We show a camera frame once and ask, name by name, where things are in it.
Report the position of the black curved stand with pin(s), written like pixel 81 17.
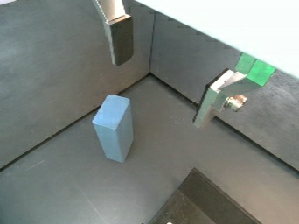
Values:
pixel 201 203

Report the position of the blue rectangular block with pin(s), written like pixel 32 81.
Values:
pixel 113 123

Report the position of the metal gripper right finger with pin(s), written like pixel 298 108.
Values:
pixel 223 94

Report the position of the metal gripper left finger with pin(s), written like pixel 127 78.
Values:
pixel 119 29

